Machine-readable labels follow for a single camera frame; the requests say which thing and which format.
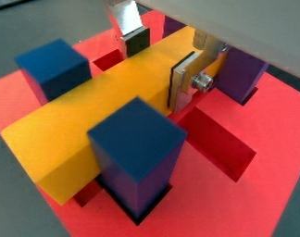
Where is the yellow rectangular bar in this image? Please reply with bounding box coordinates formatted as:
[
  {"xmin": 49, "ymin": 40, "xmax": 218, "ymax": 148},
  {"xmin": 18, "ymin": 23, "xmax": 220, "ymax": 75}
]
[{"xmin": 2, "ymin": 27, "xmax": 194, "ymax": 204}]

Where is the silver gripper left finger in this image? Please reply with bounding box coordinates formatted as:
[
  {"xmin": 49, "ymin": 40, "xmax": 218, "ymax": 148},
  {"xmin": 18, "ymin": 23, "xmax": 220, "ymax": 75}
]
[{"xmin": 105, "ymin": 0, "xmax": 150, "ymax": 58}]

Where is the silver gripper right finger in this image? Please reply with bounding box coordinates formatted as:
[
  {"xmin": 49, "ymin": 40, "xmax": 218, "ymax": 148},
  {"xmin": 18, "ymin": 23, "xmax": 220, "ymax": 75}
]
[{"xmin": 168, "ymin": 30, "xmax": 229, "ymax": 113}]

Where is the dark blue U block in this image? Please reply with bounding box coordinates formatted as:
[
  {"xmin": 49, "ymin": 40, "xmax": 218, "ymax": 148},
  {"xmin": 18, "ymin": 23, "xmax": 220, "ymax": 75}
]
[{"xmin": 17, "ymin": 40, "xmax": 186, "ymax": 214}]

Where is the purple U block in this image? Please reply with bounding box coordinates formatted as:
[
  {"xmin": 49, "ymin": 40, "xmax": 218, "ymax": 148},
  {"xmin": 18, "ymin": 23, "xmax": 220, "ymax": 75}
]
[{"xmin": 161, "ymin": 16, "xmax": 271, "ymax": 105}]

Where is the red slotted board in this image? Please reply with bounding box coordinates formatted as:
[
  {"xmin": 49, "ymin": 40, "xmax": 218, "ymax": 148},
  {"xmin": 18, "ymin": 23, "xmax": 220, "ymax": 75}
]
[{"xmin": 0, "ymin": 9, "xmax": 300, "ymax": 237}]

